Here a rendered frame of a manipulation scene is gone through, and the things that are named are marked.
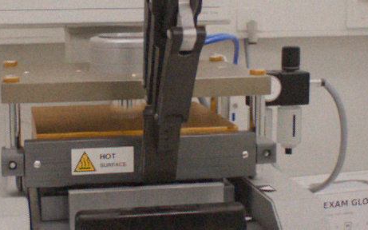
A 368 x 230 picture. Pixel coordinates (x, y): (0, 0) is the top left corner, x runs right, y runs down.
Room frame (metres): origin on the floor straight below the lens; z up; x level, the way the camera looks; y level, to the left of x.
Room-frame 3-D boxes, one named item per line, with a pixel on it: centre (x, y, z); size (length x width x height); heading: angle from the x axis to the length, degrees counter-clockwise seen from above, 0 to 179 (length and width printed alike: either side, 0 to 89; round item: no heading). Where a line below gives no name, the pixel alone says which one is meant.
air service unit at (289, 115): (0.94, -0.21, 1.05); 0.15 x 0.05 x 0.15; 99
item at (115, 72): (0.81, -0.02, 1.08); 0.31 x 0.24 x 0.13; 99
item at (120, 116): (0.78, -0.01, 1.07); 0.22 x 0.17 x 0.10; 99
